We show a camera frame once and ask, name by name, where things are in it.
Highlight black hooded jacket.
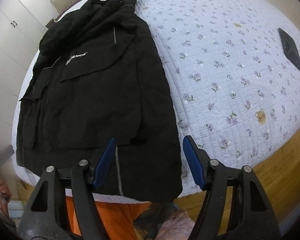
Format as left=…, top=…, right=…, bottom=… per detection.
left=16, top=0, right=182, bottom=203

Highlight person's left hand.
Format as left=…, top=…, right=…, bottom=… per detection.
left=0, top=178, right=12, bottom=218

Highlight pink slipper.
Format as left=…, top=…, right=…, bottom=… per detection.
left=155, top=210, right=195, bottom=240

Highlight person's orange trousers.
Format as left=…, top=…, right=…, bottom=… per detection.
left=65, top=195, right=153, bottom=240

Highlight floral quilted bed cover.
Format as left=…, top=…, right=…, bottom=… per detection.
left=14, top=0, right=300, bottom=204

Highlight black flat device on bed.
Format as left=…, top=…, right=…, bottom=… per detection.
left=278, top=28, right=300, bottom=71

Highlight white wardrobe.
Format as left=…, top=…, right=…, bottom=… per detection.
left=0, top=0, right=58, bottom=149

